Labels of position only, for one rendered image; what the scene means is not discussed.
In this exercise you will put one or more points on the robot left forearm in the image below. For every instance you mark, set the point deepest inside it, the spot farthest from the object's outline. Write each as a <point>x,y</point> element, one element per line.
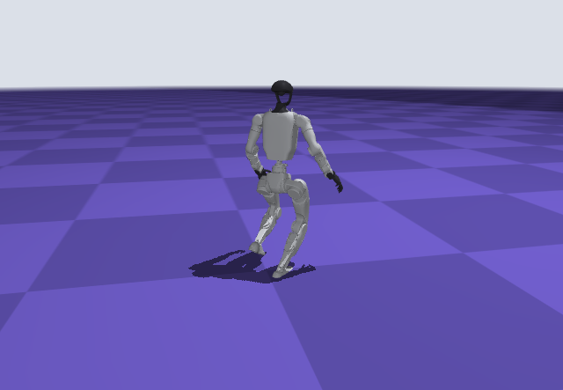
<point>255,162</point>

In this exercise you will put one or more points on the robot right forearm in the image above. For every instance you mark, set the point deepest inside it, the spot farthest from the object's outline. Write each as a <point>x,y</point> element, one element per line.
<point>323,163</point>

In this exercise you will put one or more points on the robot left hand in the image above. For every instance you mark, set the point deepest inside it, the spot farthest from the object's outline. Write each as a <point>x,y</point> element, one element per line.
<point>262,173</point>

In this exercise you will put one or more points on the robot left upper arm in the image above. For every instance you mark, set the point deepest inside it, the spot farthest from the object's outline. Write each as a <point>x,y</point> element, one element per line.
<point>254,134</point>

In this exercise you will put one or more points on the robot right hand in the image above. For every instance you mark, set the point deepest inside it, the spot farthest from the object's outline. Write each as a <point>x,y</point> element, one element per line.
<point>336,179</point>

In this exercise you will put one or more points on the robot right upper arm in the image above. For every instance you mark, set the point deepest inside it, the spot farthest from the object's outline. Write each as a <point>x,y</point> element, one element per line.
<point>304,123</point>

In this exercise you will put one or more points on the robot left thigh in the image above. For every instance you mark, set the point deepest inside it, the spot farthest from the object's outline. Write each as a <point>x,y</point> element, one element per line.
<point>271,198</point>

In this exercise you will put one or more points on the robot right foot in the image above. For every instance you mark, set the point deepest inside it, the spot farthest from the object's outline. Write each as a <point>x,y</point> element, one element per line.
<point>278,274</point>

